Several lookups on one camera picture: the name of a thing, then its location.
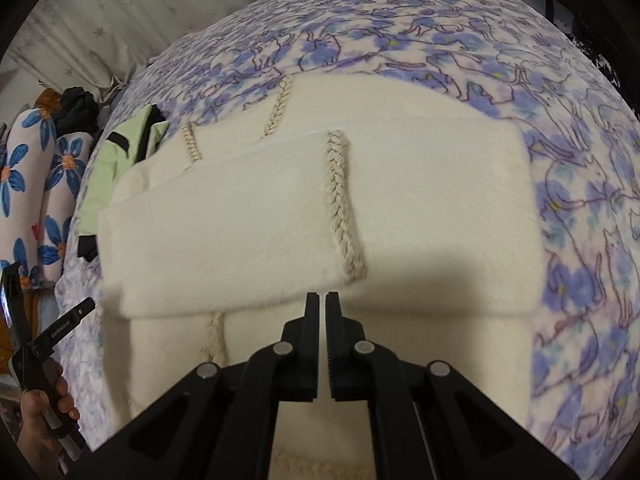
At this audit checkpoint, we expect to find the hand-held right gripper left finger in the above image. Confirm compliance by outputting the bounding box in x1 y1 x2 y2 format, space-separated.
85 291 321 480

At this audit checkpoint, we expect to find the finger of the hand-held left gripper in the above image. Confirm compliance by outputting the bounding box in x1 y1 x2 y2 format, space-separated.
0 262 23 376

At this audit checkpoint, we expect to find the person's left hand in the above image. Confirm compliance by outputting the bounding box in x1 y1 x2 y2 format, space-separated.
15 364 82 467

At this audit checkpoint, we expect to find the black clothing pile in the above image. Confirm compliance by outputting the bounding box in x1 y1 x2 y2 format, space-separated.
52 86 101 136

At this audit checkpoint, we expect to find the light green jacket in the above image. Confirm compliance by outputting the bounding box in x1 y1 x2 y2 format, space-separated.
77 104 168 263

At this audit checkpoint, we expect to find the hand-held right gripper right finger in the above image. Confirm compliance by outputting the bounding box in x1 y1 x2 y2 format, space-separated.
325 291 581 480

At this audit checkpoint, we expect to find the floral print rolled quilt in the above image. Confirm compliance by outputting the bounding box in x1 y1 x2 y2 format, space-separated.
37 132 94 283
0 107 57 281

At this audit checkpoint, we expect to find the cream knit cardigan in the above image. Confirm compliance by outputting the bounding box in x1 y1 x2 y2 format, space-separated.
97 74 546 480

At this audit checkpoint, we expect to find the purple cat print blanket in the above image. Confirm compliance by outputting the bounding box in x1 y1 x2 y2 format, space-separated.
52 0 640 471

